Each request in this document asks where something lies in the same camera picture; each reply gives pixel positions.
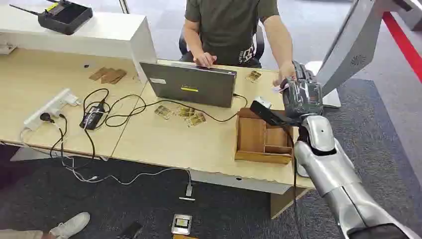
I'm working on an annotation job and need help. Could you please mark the person's right hand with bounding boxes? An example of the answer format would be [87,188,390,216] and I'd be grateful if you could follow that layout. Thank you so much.
[193,52,218,69]

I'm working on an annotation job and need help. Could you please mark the person's left hand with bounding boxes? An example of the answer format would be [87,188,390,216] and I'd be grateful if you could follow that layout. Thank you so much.
[273,61,298,87]

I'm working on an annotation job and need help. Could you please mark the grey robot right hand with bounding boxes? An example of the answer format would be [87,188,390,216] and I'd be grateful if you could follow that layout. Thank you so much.
[282,60,324,120]

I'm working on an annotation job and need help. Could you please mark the grey laptop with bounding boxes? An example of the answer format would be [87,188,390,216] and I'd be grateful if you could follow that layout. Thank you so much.
[139,59,238,109]

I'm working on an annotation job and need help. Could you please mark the gold printed card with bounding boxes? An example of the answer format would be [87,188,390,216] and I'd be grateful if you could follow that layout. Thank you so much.
[185,113,208,128]
[245,70,263,83]
[175,107,196,119]
[154,105,174,120]

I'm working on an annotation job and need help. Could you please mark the person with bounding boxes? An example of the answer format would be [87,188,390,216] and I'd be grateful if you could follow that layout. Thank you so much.
[183,0,298,87]

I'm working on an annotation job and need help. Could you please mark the wooden card box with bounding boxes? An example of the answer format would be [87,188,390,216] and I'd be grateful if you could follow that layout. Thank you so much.
[234,107,295,165]

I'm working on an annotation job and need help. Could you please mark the brown card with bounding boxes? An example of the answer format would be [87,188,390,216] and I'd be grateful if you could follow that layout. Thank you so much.
[100,68,127,85]
[89,67,114,82]

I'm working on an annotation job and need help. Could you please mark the white desk shelf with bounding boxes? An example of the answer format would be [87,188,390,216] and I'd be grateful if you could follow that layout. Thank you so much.
[0,4,158,84]

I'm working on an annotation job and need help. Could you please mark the black power adapter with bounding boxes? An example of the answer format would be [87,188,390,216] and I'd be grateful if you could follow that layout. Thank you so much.
[79,103,107,130]

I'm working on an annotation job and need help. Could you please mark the white plug charger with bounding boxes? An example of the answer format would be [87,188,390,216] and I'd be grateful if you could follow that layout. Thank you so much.
[64,94,82,107]

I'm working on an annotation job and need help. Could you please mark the black remote controller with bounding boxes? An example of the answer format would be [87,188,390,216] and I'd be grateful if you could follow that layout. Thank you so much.
[9,0,94,36]

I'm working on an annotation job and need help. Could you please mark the white power strip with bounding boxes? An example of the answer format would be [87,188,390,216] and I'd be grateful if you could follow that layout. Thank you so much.
[23,88,82,131]

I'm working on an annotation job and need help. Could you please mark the silver square device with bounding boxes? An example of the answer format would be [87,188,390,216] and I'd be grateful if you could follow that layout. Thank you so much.
[171,214,194,236]

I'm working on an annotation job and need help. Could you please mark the black phone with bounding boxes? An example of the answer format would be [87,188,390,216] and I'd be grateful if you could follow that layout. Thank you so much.
[116,221,143,239]

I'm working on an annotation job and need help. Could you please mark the white shoe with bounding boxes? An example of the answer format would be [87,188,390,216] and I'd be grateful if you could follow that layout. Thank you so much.
[49,212,91,239]

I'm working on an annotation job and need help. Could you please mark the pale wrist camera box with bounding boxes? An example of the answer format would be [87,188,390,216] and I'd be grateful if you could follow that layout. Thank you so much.
[254,96,272,110]

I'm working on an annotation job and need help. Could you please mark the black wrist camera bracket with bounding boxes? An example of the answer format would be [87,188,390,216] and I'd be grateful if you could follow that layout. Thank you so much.
[249,100,299,128]

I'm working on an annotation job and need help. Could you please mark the black laptop power cable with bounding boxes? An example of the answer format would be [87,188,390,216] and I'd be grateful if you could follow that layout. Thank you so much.
[82,88,248,128]

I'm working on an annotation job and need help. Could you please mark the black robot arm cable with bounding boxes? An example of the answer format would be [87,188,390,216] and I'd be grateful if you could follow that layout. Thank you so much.
[287,125,306,239]

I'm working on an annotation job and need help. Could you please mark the silver cable adapter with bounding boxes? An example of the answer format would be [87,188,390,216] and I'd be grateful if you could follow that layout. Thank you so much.
[178,183,196,202]

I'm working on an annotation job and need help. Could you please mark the white cable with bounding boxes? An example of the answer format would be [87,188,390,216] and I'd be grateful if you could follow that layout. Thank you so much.
[19,127,193,186]

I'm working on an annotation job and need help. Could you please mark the black plug cable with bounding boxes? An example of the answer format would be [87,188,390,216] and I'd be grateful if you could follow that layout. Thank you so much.
[40,112,97,168]

